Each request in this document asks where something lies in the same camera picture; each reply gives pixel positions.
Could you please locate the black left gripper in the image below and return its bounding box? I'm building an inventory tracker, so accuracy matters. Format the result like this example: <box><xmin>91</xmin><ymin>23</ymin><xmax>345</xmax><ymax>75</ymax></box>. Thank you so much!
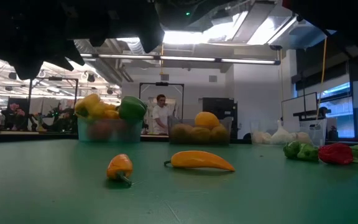
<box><xmin>0</xmin><ymin>17</ymin><xmax>86</xmax><ymax>81</ymax></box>

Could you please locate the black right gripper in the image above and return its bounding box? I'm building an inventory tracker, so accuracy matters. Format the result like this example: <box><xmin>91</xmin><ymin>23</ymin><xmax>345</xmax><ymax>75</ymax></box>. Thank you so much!
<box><xmin>73</xmin><ymin>0</ymin><xmax>167</xmax><ymax>54</ymax></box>

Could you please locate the green bell pepper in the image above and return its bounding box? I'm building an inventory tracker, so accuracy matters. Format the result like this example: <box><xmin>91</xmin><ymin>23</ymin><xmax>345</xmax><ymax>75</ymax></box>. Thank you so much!
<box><xmin>118</xmin><ymin>95</ymin><xmax>148</xmax><ymax>122</ymax></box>

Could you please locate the orange citrus fruit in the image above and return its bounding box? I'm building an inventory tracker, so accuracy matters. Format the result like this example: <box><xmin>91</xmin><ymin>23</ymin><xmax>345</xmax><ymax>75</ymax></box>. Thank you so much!
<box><xmin>190</xmin><ymin>126</ymin><xmax>213</xmax><ymax>144</ymax></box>
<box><xmin>170</xmin><ymin>124</ymin><xmax>195</xmax><ymax>144</ymax></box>

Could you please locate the yellow-orange citrus fruit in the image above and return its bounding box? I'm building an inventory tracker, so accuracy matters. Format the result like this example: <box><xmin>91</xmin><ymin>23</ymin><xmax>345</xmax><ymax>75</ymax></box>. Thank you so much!
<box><xmin>194</xmin><ymin>111</ymin><xmax>221</xmax><ymax>131</ymax></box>

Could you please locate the yellow lemon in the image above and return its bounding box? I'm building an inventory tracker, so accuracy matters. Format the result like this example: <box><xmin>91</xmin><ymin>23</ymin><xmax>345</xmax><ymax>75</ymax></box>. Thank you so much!
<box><xmin>209</xmin><ymin>123</ymin><xmax>231</xmax><ymax>144</ymax></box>

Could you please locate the long ceiling light bar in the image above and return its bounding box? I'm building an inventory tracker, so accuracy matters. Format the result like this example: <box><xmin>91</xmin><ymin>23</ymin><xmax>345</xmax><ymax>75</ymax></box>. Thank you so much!
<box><xmin>79</xmin><ymin>52</ymin><xmax>282</xmax><ymax>65</ymax></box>

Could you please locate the person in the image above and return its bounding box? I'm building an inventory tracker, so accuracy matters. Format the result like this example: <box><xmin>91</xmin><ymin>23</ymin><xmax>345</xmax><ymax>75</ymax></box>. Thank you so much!
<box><xmin>151</xmin><ymin>93</ymin><xmax>172</xmax><ymax>136</ymax></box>

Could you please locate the teal translucent basket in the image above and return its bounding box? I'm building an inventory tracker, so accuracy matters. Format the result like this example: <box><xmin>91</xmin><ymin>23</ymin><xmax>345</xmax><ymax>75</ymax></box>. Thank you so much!
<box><xmin>76</xmin><ymin>118</ymin><xmax>144</xmax><ymax>144</ymax></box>

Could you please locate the grey translucent basket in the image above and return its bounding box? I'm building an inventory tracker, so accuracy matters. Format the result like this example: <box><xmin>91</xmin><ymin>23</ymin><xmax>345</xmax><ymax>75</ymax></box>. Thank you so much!
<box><xmin>167</xmin><ymin>116</ymin><xmax>234</xmax><ymax>146</ymax></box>

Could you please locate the short orange pepper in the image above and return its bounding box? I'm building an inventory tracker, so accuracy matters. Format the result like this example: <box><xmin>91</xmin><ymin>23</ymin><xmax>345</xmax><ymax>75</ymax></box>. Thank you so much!
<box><xmin>106</xmin><ymin>154</ymin><xmax>134</xmax><ymax>187</ymax></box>

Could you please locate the long orange chili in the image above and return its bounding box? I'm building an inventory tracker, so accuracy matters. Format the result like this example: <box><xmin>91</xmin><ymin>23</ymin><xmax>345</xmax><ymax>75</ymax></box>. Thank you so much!
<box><xmin>163</xmin><ymin>150</ymin><xmax>236</xmax><ymax>173</ymax></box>

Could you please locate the green table mat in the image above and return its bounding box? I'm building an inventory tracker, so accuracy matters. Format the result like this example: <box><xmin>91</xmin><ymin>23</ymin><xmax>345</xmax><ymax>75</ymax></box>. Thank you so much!
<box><xmin>0</xmin><ymin>138</ymin><xmax>358</xmax><ymax>224</ymax></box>

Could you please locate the clear plastic basket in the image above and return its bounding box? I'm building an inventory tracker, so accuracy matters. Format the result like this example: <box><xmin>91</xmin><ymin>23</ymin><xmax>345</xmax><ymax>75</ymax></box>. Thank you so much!
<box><xmin>249</xmin><ymin>119</ymin><xmax>328</xmax><ymax>146</ymax></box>

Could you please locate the window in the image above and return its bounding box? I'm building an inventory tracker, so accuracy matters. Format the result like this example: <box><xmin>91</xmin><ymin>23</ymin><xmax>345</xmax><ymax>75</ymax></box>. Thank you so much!
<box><xmin>320</xmin><ymin>81</ymin><xmax>357</xmax><ymax>138</ymax></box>

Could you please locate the small red pepper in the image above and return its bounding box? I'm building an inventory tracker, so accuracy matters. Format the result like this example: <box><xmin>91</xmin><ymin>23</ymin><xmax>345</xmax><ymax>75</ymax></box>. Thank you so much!
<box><xmin>318</xmin><ymin>142</ymin><xmax>354</xmax><ymax>166</ymax></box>

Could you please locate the black gantry frame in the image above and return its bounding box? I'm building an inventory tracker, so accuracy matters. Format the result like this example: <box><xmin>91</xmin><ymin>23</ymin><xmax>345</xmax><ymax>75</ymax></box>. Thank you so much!
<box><xmin>29</xmin><ymin>77</ymin><xmax>80</xmax><ymax>110</ymax></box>
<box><xmin>139</xmin><ymin>82</ymin><xmax>185</xmax><ymax>110</ymax></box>

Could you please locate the black frame stand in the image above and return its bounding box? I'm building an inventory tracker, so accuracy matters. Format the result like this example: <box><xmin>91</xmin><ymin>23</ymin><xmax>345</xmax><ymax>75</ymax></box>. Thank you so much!
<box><xmin>280</xmin><ymin>91</ymin><xmax>311</xmax><ymax>122</ymax></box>

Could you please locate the yellow hanging cable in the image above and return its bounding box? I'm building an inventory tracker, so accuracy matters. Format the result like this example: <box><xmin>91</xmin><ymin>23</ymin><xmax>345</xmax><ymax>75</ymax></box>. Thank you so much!
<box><xmin>314</xmin><ymin>37</ymin><xmax>329</xmax><ymax>123</ymax></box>

